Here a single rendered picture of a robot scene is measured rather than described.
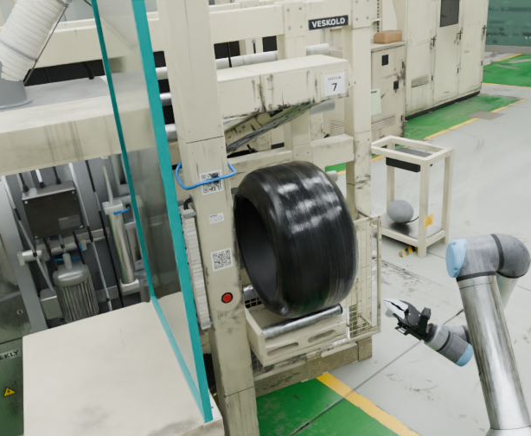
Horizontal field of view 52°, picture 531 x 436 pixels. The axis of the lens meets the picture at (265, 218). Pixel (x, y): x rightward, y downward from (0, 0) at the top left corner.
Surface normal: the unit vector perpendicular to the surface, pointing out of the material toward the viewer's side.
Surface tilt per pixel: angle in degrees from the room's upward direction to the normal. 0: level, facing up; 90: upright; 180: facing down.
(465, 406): 0
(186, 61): 90
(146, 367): 0
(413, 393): 0
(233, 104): 90
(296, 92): 90
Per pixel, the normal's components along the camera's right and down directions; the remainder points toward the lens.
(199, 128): 0.39, 0.35
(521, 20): -0.77, 0.32
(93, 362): -0.08, -0.91
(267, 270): 0.18, -0.48
